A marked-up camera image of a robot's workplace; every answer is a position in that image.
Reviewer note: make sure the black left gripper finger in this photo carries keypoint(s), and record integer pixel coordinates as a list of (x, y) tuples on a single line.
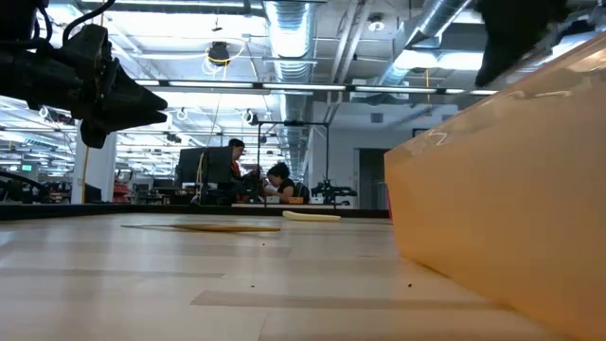
[(132, 97), (123, 122)]

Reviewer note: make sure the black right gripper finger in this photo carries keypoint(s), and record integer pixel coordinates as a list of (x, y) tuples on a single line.
[(516, 23)]

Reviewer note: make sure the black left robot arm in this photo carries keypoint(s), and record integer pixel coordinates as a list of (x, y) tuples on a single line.
[(33, 76)]

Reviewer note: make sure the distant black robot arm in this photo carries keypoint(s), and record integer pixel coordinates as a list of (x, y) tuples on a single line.
[(331, 191)]

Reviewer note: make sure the white pillar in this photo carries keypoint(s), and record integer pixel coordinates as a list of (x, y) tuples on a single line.
[(101, 175)]

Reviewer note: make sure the bright ceiling light panel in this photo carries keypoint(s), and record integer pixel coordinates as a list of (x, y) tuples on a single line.
[(440, 60)]

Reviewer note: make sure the black computer monitor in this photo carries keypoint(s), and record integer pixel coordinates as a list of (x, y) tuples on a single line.
[(208, 166)]

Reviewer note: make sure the black ceiling dome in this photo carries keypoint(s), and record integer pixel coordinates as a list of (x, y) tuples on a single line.
[(219, 52)]

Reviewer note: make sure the green exit sign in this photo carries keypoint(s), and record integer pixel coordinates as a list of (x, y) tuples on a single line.
[(26, 167)]

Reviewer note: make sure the person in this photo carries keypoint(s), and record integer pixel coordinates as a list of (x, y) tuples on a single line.
[(237, 148), (279, 177)]

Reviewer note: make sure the round ceiling sensor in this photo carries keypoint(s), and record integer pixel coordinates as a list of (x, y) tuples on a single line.
[(376, 23)]

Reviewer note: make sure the long ceiling light strip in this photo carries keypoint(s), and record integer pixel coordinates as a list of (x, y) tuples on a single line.
[(303, 87)]

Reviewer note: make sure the orange plastic bin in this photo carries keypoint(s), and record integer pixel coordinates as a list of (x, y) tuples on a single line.
[(497, 213)]

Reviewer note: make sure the red plastic bin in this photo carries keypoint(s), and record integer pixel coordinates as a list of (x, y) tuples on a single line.
[(389, 203)]

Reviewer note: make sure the slanted silver ventilation duct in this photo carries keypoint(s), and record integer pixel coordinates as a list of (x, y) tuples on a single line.
[(435, 19)]

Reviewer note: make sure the black aluminium table frame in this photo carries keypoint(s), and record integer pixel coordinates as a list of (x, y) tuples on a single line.
[(142, 209)]

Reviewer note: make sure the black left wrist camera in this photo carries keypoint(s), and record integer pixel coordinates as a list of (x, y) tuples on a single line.
[(21, 19)]

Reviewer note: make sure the black tall frame stand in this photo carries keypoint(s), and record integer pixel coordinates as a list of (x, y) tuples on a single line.
[(293, 123)]

